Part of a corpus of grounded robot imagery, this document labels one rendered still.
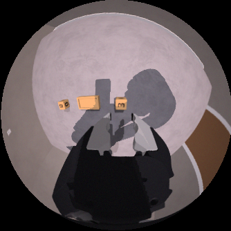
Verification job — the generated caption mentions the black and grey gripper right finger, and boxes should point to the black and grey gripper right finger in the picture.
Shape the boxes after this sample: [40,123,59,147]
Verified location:
[131,113,174,178]

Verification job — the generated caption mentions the wooden calendar cube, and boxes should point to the wooden calendar cube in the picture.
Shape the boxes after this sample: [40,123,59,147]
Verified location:
[58,99,70,110]
[115,97,127,110]

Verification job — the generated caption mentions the brown rectangular tray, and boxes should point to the brown rectangular tray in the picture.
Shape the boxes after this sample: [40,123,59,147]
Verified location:
[77,95,100,109]

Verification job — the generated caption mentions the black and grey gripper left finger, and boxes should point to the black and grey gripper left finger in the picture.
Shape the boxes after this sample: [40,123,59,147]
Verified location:
[68,113,111,178]

